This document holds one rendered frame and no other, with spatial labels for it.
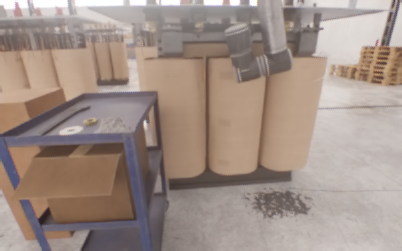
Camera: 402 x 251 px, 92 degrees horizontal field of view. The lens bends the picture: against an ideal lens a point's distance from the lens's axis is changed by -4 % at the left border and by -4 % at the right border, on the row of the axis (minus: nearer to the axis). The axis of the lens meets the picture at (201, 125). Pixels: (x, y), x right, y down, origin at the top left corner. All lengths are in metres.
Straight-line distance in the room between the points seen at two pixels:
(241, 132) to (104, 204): 1.00
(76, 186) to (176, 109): 0.84
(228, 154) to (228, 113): 0.32
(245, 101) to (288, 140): 0.48
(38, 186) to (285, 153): 1.51
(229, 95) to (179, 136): 0.45
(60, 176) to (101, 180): 0.13
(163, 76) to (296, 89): 0.90
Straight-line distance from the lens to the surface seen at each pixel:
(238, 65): 1.02
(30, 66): 3.58
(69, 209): 0.94
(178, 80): 1.32
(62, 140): 0.75
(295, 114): 1.60
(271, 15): 0.99
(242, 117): 1.45
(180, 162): 1.54
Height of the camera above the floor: 1.15
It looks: 22 degrees down
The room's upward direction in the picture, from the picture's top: 1 degrees counter-clockwise
